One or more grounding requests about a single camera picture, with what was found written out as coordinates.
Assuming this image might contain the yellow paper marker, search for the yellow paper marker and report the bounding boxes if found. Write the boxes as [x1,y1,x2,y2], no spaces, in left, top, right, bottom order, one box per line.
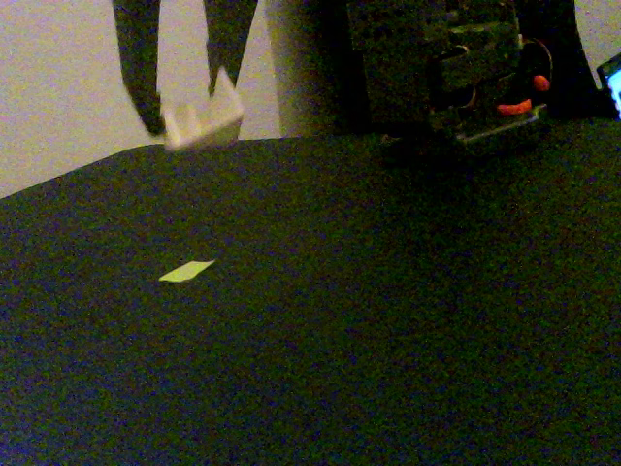
[157,259,215,284]

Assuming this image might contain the white plastic printed part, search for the white plastic printed part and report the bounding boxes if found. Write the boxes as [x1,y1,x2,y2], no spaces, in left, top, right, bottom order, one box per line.
[162,66,245,153]

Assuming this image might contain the black clamp with orange tips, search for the black clamp with orange tips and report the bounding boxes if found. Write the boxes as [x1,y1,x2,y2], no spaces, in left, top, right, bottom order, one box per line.
[495,74,553,117]

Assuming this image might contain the dark desk mat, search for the dark desk mat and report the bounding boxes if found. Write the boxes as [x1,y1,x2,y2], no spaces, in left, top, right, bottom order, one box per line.
[0,118,621,466]

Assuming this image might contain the black office chair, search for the black office chair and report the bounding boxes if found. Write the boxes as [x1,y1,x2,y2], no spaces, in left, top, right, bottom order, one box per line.
[513,0,617,120]

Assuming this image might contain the laptop with lit screen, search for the laptop with lit screen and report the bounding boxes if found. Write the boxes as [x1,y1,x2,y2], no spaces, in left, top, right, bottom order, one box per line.
[595,52,621,121]

